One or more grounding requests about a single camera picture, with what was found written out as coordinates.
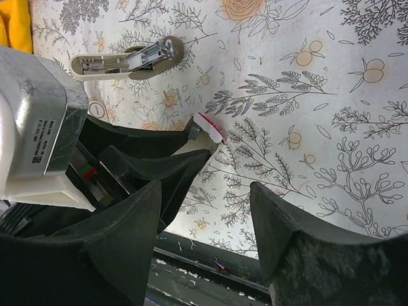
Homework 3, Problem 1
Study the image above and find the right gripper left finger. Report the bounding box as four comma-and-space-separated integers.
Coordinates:
1, 181, 162, 305

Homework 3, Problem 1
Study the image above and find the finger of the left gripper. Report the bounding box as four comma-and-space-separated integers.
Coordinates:
79, 115, 189, 150
99, 146, 210, 230

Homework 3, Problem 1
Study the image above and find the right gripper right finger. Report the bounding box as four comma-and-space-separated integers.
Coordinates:
250, 182, 407, 305

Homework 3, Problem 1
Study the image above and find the silver staple strip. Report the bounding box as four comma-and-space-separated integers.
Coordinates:
188, 126, 201, 141

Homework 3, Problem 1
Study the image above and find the brown staple box tray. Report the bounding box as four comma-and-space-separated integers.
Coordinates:
173, 113, 224, 156

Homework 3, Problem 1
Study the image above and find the yellow folded cloth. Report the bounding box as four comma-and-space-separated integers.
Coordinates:
0, 0, 33, 54

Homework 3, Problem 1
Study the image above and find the floral table mat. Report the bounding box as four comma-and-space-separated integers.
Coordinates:
30, 1, 407, 258

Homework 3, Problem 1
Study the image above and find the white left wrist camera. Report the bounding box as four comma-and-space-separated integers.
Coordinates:
1, 47, 95, 212

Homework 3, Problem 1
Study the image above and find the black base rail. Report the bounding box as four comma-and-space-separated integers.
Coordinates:
144, 232, 272, 305

